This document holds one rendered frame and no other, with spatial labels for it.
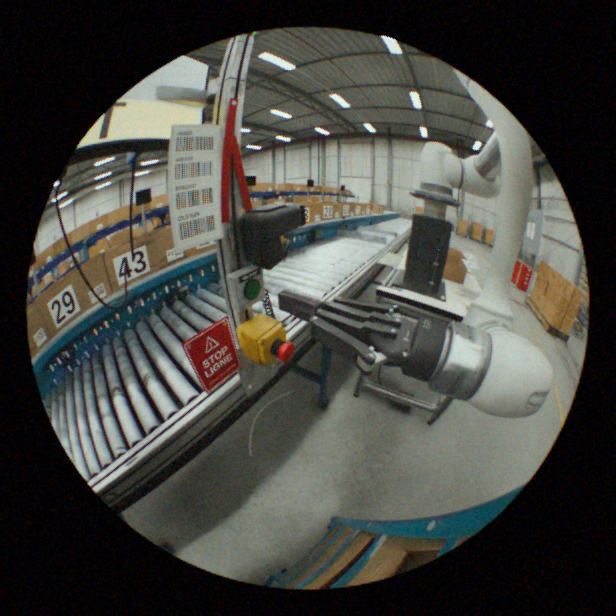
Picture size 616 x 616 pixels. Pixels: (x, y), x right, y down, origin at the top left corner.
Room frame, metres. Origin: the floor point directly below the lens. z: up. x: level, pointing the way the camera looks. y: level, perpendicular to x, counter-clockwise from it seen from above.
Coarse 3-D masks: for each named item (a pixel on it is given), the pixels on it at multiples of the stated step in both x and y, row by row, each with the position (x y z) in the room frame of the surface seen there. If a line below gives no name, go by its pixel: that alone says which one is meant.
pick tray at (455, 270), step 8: (448, 256) 1.11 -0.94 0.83; (456, 256) 1.08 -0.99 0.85; (448, 264) 0.89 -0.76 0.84; (456, 264) 1.07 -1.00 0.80; (464, 264) 0.92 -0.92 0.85; (448, 272) 0.88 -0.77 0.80; (456, 272) 0.86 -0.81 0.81; (464, 272) 0.83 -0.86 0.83; (448, 280) 0.88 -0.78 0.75; (456, 280) 0.85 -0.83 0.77; (464, 280) 0.83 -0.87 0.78
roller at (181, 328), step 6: (162, 312) 0.56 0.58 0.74; (168, 312) 0.55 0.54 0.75; (168, 318) 0.52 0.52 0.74; (174, 318) 0.51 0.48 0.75; (168, 324) 0.51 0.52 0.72; (174, 324) 0.48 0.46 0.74; (180, 324) 0.48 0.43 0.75; (186, 324) 0.49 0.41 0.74; (174, 330) 0.47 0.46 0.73; (180, 330) 0.45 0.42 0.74; (186, 330) 0.45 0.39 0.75; (192, 330) 0.45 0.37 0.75; (180, 336) 0.44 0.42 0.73; (186, 336) 0.42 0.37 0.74; (192, 336) 0.42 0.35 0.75
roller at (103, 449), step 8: (88, 360) 0.22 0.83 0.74; (88, 368) 0.18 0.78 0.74; (88, 376) 0.15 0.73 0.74; (88, 384) 0.12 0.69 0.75; (88, 392) 0.10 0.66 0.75; (88, 400) 0.07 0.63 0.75; (96, 400) 0.10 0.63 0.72; (88, 408) 0.05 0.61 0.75; (96, 408) 0.07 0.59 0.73; (88, 416) 0.02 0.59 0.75; (96, 416) 0.04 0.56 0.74; (96, 424) 0.02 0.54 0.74; (96, 432) 0.00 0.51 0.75; (104, 432) 0.02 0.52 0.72; (96, 440) -0.02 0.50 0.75; (104, 440) 0.00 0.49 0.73; (96, 448) -0.04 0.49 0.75; (104, 448) -0.02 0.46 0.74; (104, 456) -0.04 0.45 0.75; (112, 456) -0.03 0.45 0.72; (104, 464) -0.06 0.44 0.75
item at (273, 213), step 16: (256, 208) 0.35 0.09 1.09; (272, 208) 0.33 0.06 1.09; (288, 208) 0.36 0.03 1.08; (304, 208) 0.39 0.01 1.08; (256, 224) 0.31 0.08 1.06; (272, 224) 0.32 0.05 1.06; (288, 224) 0.35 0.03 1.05; (304, 224) 0.40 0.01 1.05; (256, 240) 0.32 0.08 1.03; (272, 240) 0.34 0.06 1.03; (272, 256) 0.34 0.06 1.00
